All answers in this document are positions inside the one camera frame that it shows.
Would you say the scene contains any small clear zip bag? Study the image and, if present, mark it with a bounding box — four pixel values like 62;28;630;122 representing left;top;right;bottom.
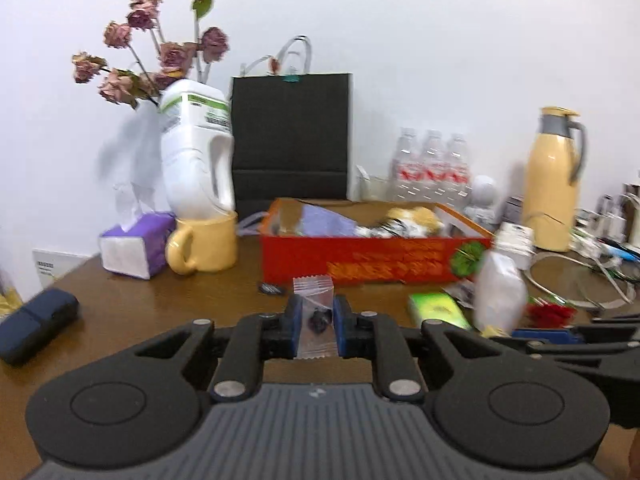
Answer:
293;275;335;361

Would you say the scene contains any water bottle red label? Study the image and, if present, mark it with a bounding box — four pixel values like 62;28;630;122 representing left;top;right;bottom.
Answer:
390;127;424;202
443;133;474;204
418;130;449;202

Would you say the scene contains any black paper bag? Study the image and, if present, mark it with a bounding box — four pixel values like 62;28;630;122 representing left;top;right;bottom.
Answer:
231;35;353;204

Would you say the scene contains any white power bank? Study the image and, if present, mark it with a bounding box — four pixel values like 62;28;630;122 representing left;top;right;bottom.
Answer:
492;222;537;272

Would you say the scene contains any purple drawstring pouch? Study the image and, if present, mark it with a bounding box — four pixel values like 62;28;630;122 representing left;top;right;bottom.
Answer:
299;205;360;239

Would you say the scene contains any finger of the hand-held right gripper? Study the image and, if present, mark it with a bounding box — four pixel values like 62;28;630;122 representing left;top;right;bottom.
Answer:
492;337;640;364
512;314;640;343

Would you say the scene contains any red cardboard box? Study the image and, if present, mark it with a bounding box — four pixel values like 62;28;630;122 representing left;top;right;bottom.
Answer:
260;198;495;287

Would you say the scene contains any yellow plush toy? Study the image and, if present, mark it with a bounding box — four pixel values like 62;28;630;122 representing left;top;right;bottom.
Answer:
385;207;444;237

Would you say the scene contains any dark blue glasses case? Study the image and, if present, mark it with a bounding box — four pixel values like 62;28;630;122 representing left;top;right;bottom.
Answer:
0;287;81;366

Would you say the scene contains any white wall label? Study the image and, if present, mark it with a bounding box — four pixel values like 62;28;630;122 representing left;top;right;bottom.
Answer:
32;248;94;279

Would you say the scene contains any glass cup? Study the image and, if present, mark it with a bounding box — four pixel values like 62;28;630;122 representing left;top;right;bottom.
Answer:
357;175;392;202

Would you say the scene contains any red artificial flower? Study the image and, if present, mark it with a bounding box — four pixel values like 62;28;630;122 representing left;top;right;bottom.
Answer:
524;299;579;329

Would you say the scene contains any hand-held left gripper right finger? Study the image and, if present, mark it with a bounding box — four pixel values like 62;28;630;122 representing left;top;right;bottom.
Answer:
334;294;503;403

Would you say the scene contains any white detergent jug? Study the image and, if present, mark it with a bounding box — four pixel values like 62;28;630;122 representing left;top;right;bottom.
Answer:
159;80;236;219

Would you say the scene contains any purple tissue pack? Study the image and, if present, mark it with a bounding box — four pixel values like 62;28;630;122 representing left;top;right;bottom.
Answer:
98;180;177;280

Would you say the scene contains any yellow mug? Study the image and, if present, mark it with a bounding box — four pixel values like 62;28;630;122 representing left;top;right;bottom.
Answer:
165;211;239;275

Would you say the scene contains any small grey box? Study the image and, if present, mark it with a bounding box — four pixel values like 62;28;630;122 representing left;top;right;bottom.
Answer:
502;195;524;224

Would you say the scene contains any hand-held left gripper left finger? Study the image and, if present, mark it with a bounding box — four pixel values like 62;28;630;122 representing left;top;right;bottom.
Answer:
132;294;303;403

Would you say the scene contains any white astronaut speaker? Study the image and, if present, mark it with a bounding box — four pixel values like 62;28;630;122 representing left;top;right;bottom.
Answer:
465;175;502;226

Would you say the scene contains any white power strip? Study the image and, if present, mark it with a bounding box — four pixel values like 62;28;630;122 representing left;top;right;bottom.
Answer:
570;209;632;261

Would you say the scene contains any small grey wrapper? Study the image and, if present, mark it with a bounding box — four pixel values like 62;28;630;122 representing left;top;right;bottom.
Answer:
444;282;477;307

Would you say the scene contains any white charging cable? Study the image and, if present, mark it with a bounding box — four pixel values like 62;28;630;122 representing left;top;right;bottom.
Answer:
529;252;637;312

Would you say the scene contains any dried pink flower bouquet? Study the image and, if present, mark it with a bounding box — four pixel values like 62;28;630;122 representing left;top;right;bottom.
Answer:
71;0;231;109

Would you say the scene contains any green tissue pack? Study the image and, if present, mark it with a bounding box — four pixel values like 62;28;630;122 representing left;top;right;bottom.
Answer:
407;292;474;332

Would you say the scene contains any yellow thermos jug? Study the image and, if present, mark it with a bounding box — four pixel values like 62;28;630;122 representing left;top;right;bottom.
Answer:
520;106;589;253

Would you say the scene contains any purple cord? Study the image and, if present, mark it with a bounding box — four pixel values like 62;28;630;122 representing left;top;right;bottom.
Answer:
237;211;274;237

